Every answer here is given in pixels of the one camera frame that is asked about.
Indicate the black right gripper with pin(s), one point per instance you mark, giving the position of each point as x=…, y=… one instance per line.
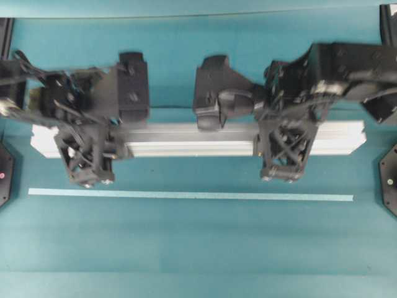
x=221, y=93

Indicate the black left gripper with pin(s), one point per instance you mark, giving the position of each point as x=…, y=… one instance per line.
x=123, y=93

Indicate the silver aluminium extrusion rail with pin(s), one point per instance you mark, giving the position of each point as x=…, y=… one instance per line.
x=235, y=139

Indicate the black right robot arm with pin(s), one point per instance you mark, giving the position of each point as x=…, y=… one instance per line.
x=296, y=97

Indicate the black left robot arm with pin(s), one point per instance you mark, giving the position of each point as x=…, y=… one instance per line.
x=88, y=107

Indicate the teal backdrop sheet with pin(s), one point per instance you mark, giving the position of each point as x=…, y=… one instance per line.
x=105, y=9

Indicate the light blue tape strip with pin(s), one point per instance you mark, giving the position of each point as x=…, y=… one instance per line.
x=193, y=195

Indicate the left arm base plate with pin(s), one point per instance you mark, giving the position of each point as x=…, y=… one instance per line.
x=6, y=172

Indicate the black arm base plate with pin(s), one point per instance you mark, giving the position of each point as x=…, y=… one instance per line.
x=388, y=179

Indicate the black aluminium frame rail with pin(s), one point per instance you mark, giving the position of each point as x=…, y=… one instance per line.
x=388, y=24

